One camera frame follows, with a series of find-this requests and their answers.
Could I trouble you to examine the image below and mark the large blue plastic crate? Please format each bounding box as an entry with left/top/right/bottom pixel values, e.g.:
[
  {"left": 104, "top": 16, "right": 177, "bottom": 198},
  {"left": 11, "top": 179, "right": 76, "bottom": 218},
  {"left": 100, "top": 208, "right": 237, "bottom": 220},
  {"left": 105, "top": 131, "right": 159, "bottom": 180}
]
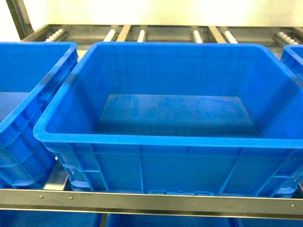
[{"left": 33, "top": 42, "right": 303, "bottom": 197}]

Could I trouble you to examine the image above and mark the lower blue plastic crate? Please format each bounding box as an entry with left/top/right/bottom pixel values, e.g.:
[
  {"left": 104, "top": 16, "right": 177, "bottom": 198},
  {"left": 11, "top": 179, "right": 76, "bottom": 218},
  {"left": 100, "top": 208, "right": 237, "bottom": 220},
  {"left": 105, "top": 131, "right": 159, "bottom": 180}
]
[{"left": 106, "top": 214, "right": 230, "bottom": 227}]

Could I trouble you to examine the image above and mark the stainless steel shelf rack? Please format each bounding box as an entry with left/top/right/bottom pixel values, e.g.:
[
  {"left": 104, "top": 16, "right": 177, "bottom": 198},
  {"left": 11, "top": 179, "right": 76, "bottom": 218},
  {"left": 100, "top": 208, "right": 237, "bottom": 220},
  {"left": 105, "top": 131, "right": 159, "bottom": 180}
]
[{"left": 0, "top": 0, "right": 303, "bottom": 219}]

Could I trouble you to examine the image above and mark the left blue plastic crate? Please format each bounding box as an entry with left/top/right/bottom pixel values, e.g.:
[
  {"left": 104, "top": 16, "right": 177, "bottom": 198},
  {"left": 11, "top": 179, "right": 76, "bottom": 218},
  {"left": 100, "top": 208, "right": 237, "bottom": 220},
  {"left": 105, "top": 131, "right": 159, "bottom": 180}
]
[{"left": 0, "top": 42, "right": 78, "bottom": 189}]

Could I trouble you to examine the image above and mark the lower right blue crate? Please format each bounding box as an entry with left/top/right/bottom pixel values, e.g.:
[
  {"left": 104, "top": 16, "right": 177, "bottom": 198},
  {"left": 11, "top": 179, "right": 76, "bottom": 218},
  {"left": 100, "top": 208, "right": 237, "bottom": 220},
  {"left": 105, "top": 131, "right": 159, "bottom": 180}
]
[{"left": 229, "top": 218, "right": 303, "bottom": 227}]

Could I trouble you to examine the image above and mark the right blue plastic crate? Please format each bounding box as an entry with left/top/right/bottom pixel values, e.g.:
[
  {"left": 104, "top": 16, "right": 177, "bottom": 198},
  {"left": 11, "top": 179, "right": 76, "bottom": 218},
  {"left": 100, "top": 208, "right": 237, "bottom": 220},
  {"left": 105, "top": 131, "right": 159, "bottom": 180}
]
[{"left": 280, "top": 44, "right": 303, "bottom": 80}]

